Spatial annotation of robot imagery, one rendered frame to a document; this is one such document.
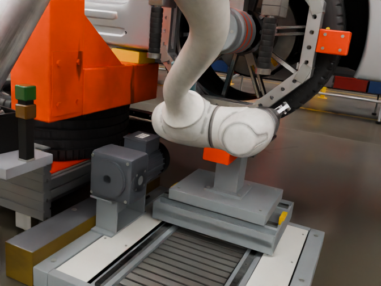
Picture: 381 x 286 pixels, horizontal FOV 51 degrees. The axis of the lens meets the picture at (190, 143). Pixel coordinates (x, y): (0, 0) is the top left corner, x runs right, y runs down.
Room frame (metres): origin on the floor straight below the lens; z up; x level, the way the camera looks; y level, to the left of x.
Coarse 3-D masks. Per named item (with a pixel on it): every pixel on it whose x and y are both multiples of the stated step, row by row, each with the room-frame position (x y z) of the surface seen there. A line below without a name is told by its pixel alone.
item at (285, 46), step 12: (288, 12) 1.55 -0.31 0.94; (276, 24) 1.56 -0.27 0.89; (288, 24) 1.55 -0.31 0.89; (276, 36) 1.56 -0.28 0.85; (288, 36) 1.54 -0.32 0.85; (276, 48) 1.56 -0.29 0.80; (288, 48) 1.54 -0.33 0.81; (228, 60) 1.63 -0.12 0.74; (240, 60) 1.61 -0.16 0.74; (240, 72) 1.61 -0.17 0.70
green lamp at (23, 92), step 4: (20, 84) 1.05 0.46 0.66; (24, 84) 1.05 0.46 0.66; (28, 84) 1.06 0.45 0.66; (16, 88) 1.03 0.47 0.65; (20, 88) 1.02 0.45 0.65; (24, 88) 1.02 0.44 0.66; (28, 88) 1.03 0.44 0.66; (32, 88) 1.04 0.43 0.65; (16, 92) 1.03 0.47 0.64; (20, 92) 1.02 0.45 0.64; (24, 92) 1.02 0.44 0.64; (28, 92) 1.03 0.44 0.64; (32, 92) 1.04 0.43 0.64; (16, 96) 1.03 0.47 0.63; (20, 96) 1.02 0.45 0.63; (24, 96) 1.02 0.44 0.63; (28, 96) 1.03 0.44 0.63; (32, 96) 1.04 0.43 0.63; (24, 100) 1.02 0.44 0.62; (28, 100) 1.03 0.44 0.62
